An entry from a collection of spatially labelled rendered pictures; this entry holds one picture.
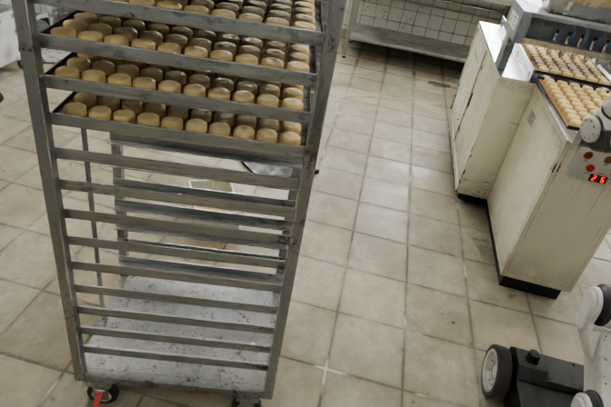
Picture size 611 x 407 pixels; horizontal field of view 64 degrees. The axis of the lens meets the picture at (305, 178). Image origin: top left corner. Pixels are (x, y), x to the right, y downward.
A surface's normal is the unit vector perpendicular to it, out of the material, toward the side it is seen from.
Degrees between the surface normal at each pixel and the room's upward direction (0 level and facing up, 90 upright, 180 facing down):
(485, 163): 90
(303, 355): 0
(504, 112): 90
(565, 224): 90
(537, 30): 90
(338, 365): 0
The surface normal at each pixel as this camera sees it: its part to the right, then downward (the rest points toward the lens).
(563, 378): 0.15, -0.84
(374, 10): -0.20, 0.50
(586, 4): -0.25, 0.80
